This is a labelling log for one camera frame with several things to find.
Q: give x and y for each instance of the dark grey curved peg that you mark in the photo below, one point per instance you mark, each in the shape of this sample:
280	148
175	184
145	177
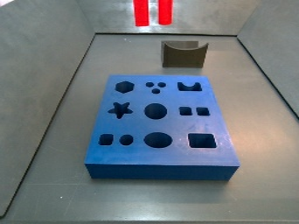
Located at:
183	54

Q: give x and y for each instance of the blue shape sorter block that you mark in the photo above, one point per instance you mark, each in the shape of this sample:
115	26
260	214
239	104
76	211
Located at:
160	130

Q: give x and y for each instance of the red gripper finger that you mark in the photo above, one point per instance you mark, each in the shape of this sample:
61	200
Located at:
140	7
164	12

